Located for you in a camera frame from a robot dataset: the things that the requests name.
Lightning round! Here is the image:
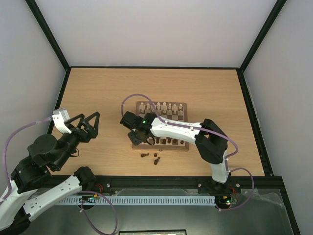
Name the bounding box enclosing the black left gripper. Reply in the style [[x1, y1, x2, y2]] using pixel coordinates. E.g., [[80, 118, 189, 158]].
[[55, 112, 102, 168]]

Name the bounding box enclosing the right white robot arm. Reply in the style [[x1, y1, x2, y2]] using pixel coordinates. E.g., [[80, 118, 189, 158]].
[[120, 112, 230, 192]]

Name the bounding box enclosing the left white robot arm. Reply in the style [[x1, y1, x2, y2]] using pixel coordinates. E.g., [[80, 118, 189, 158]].
[[0, 109, 100, 235]]

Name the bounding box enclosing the white chess king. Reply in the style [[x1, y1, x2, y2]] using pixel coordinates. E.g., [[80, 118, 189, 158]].
[[162, 102, 167, 110]]

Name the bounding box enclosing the wooden chess board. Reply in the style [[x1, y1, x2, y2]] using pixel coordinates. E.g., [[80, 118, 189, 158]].
[[132, 101, 189, 151]]

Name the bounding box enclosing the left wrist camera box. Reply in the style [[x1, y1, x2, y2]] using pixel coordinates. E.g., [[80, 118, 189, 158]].
[[53, 108, 70, 122]]

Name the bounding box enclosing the white slotted cable duct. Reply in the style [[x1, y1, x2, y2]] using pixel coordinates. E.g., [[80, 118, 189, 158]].
[[57, 195, 216, 206]]

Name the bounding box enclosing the black left frame post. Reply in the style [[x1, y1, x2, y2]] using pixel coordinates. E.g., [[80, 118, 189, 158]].
[[25, 0, 70, 71]]

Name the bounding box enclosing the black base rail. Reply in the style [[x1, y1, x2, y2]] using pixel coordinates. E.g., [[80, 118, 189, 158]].
[[23, 175, 284, 195]]

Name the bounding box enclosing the black corner frame post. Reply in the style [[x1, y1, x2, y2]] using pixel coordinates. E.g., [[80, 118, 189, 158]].
[[240, 0, 287, 73]]

